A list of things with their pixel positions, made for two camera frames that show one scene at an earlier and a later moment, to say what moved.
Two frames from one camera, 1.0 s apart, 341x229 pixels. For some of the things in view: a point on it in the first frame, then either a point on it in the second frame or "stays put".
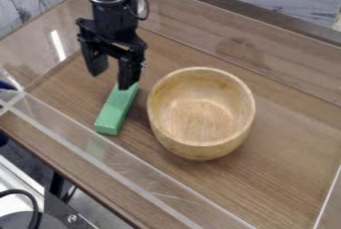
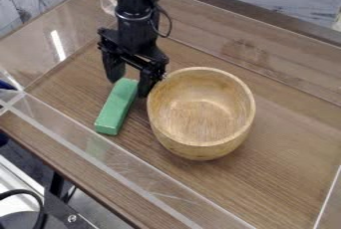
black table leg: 58,184 stays put
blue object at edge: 7,86 stays put
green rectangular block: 116,109 stays put
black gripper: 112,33 to 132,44
